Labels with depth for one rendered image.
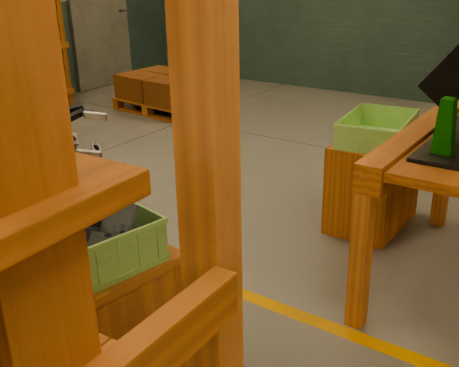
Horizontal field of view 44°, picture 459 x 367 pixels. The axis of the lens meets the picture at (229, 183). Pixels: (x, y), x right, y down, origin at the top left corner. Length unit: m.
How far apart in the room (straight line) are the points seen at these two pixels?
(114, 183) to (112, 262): 1.19
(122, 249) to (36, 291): 1.18
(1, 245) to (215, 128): 0.45
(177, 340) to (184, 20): 0.51
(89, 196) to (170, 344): 0.32
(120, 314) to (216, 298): 1.02
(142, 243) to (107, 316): 0.26
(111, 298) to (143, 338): 1.05
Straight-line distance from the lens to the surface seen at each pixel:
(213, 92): 0.95
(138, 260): 1.97
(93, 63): 8.59
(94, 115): 1.72
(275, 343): 2.94
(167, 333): 0.91
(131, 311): 2.01
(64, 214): 0.69
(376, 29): 7.75
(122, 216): 1.98
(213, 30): 0.93
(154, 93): 6.72
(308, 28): 8.17
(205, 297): 0.97
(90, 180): 0.76
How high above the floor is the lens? 1.81
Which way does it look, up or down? 22 degrees down
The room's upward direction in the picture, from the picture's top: 1 degrees counter-clockwise
